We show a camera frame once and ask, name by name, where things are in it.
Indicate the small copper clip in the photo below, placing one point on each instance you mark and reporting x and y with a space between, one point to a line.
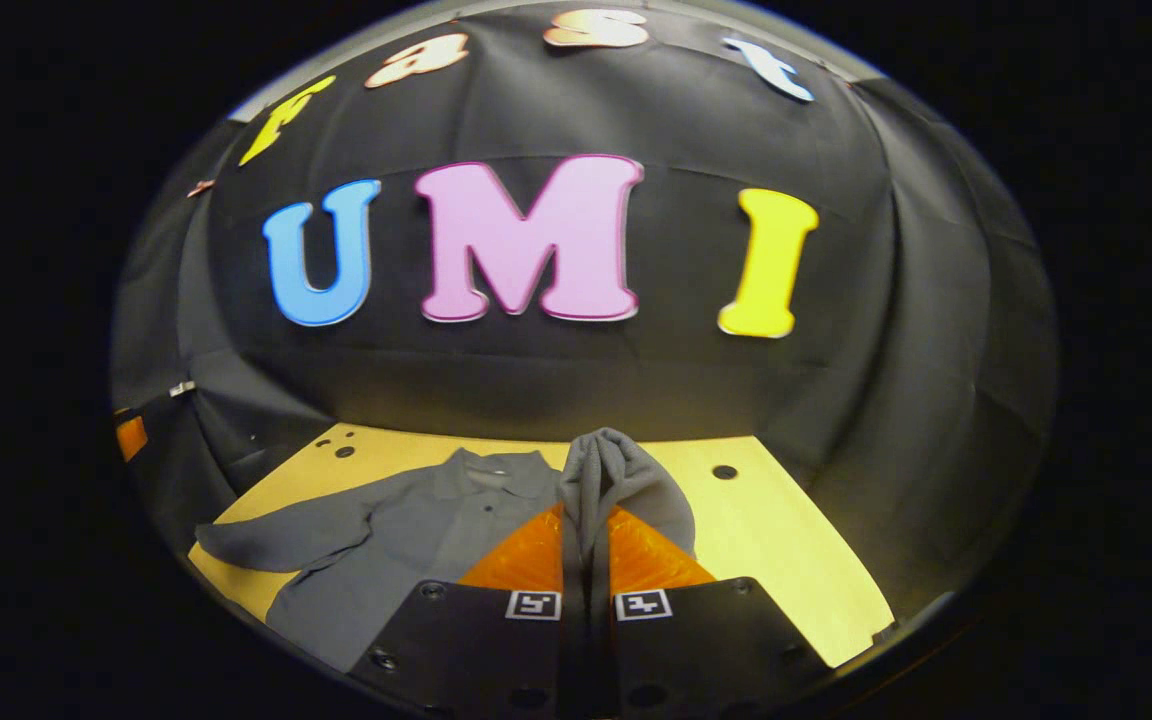
201 187

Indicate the small silver clip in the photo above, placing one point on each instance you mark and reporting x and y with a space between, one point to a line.
181 388

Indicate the gray polo shirt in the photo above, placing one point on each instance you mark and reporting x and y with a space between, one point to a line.
406 540

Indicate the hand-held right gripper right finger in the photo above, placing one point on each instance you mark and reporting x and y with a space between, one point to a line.
696 650

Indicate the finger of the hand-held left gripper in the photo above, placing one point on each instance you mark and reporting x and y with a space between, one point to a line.
131 438

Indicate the black backdrop cloth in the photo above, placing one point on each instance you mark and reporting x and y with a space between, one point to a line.
556 370

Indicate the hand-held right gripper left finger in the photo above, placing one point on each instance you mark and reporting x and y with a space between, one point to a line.
466 650

